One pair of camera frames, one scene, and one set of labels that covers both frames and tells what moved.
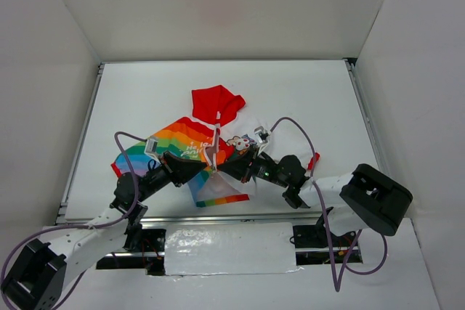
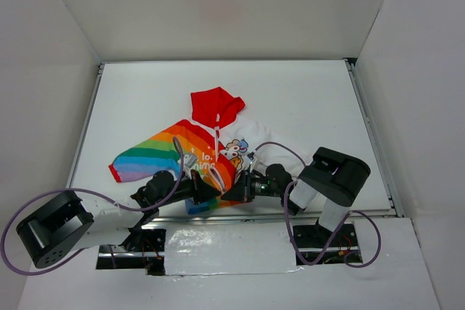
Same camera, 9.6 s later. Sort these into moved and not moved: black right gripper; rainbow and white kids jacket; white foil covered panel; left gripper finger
Moved: left gripper finger; black right gripper
Not moved: white foil covered panel; rainbow and white kids jacket
